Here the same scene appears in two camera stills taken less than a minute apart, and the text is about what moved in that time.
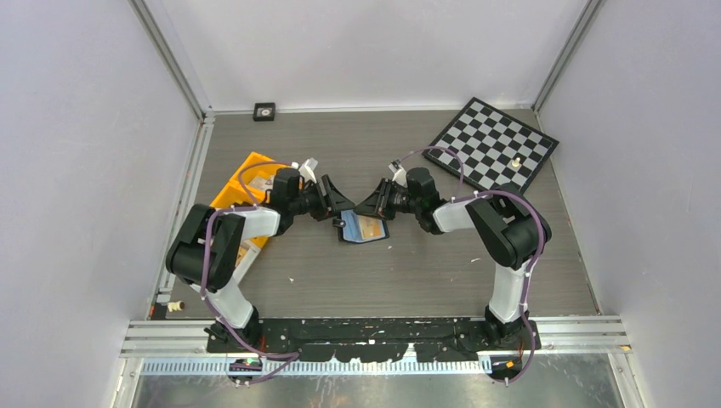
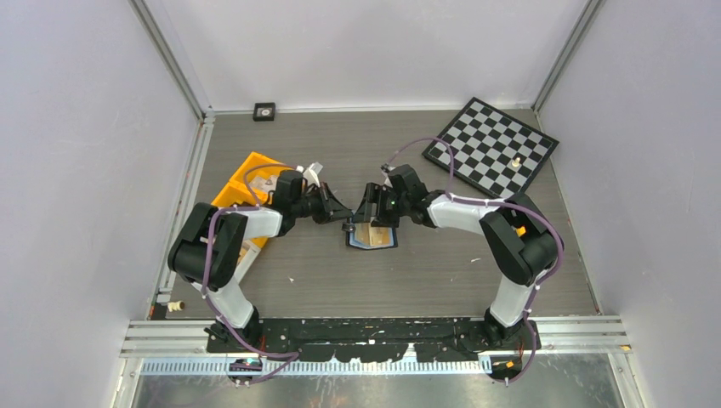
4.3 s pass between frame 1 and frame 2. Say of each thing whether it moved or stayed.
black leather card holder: moved
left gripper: stayed
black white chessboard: stayed
